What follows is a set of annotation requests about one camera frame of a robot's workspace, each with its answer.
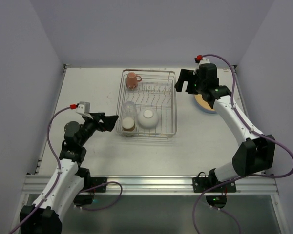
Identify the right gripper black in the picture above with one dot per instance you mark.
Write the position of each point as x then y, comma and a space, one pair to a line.
190, 79

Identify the clear drinking glass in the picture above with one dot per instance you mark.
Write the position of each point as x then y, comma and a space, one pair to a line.
129, 110

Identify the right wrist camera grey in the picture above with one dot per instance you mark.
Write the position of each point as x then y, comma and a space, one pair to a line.
203, 61

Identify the aluminium front rail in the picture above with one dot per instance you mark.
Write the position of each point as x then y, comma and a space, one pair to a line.
163, 185

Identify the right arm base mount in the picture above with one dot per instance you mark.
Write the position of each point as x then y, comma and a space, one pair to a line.
219, 194

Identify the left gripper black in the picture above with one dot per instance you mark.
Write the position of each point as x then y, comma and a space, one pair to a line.
97, 121

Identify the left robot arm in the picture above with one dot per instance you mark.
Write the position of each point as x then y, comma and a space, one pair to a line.
45, 215

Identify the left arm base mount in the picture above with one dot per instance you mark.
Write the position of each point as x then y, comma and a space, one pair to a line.
81, 200

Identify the white and brown cup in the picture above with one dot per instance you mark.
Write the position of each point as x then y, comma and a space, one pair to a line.
128, 124

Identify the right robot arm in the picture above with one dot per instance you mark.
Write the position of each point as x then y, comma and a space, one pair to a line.
255, 152

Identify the blue plate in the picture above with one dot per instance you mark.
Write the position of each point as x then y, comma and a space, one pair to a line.
204, 106

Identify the white bowl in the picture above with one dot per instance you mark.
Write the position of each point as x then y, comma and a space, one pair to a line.
148, 118

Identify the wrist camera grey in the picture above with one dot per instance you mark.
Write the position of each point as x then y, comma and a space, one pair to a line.
83, 108
203, 61

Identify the pink mug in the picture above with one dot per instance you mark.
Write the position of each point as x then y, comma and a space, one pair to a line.
132, 80

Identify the yellow plate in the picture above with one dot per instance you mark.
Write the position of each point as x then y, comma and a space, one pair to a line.
199, 98

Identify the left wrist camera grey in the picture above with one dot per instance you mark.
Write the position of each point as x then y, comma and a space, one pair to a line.
83, 108

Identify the metal wire dish rack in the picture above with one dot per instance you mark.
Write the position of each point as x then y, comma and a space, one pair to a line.
156, 91

